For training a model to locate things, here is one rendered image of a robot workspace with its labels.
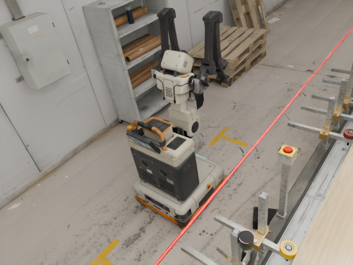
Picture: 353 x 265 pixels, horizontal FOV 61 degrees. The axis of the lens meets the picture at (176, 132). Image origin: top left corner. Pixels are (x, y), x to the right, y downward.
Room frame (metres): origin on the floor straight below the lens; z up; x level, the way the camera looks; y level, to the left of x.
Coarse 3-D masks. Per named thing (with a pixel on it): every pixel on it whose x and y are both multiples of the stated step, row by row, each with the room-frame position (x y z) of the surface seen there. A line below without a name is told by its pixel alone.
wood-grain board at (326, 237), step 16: (352, 144) 1.36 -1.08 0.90; (352, 160) 1.23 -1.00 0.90; (336, 176) 1.14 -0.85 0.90; (352, 176) 1.11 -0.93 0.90; (336, 192) 1.03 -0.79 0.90; (352, 192) 1.01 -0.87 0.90; (320, 208) 0.95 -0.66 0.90; (336, 208) 0.93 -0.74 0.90; (352, 208) 0.91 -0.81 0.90; (320, 224) 0.86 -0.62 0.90; (336, 224) 0.84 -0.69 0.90; (352, 224) 0.83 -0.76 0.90; (304, 240) 0.79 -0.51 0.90; (320, 240) 0.77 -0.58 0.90; (336, 240) 0.76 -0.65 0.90; (352, 240) 0.74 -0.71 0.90; (304, 256) 0.71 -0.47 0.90; (320, 256) 0.70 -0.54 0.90; (336, 256) 0.69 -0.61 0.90; (352, 256) 0.67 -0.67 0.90
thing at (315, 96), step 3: (312, 96) 2.10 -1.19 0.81; (315, 96) 2.08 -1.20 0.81; (318, 96) 2.07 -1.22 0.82; (321, 96) 2.06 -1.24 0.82; (324, 96) 2.05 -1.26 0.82; (327, 96) 2.04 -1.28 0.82; (321, 99) 2.05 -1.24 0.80; (324, 99) 2.03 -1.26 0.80; (327, 99) 2.02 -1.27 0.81; (336, 99) 1.97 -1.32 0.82; (336, 102) 1.97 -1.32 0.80; (351, 102) 1.90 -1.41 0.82; (348, 105) 1.90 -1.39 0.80; (351, 105) 1.89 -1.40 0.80
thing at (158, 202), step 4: (140, 192) 1.92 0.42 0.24; (144, 192) 1.89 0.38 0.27; (144, 196) 1.89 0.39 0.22; (148, 196) 1.85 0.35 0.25; (152, 196) 1.83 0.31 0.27; (152, 200) 1.82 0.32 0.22; (156, 200) 1.78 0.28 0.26; (160, 200) 1.76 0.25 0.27; (156, 204) 1.79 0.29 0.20; (160, 204) 1.75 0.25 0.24; (164, 204) 1.71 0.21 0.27; (164, 208) 1.71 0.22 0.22; (168, 208) 1.68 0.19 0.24; (172, 208) 1.65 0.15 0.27; (172, 212) 1.65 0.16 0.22
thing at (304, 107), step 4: (300, 108) 1.93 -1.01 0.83; (304, 108) 1.91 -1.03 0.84; (308, 108) 1.89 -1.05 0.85; (312, 108) 1.87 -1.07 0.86; (316, 108) 1.86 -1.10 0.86; (320, 108) 1.85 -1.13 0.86; (316, 112) 1.84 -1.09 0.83; (320, 112) 1.82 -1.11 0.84; (324, 112) 1.80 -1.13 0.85; (340, 116) 1.72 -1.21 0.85; (344, 116) 1.70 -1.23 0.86; (348, 116) 1.69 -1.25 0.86; (352, 116) 1.68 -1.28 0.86; (348, 120) 1.68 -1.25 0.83; (352, 120) 1.66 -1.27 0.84
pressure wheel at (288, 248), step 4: (288, 240) 0.80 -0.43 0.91; (280, 244) 0.79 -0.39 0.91; (284, 244) 0.79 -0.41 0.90; (288, 244) 0.78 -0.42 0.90; (292, 244) 0.78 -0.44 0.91; (280, 248) 0.77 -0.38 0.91; (284, 248) 0.77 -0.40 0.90; (288, 248) 0.76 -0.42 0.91; (292, 248) 0.76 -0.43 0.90; (296, 248) 0.75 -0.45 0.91; (280, 252) 0.77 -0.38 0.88; (284, 252) 0.75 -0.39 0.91; (288, 252) 0.74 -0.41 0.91; (292, 252) 0.74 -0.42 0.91; (296, 252) 0.74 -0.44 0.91; (284, 256) 0.74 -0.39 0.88; (288, 256) 0.73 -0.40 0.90; (292, 256) 0.73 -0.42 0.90
